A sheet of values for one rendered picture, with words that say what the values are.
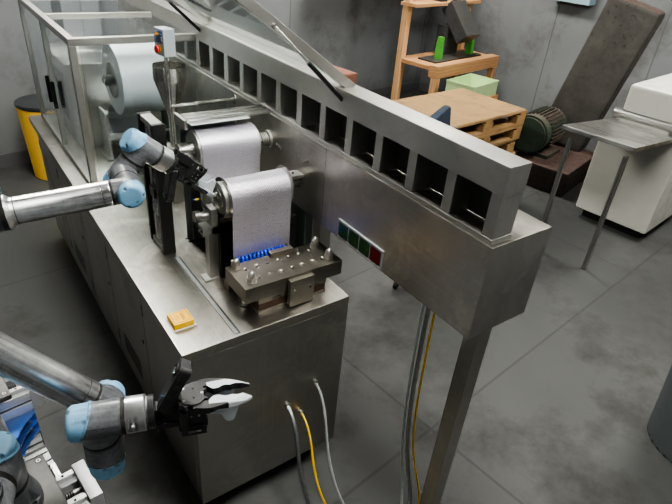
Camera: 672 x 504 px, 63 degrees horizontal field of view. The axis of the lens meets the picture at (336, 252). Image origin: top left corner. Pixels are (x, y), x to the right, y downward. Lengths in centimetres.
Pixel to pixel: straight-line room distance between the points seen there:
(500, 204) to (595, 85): 475
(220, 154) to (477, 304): 110
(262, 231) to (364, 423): 123
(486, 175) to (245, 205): 89
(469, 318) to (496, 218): 31
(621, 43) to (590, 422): 381
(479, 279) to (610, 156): 372
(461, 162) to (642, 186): 371
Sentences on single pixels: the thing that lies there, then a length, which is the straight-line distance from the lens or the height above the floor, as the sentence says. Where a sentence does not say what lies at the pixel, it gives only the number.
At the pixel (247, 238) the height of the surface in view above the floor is 110.
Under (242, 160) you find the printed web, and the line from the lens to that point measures 216.
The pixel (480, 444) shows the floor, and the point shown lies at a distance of 289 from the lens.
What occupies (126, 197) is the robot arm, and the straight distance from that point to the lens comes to 164.
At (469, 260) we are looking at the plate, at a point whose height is 137.
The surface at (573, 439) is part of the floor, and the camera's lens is 311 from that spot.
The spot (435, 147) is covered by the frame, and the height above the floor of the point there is 162.
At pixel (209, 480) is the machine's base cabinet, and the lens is 234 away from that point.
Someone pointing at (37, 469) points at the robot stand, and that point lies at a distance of 174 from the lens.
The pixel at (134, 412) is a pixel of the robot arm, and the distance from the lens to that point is 121.
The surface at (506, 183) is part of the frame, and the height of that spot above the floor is 161.
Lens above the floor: 212
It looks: 32 degrees down
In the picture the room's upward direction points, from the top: 5 degrees clockwise
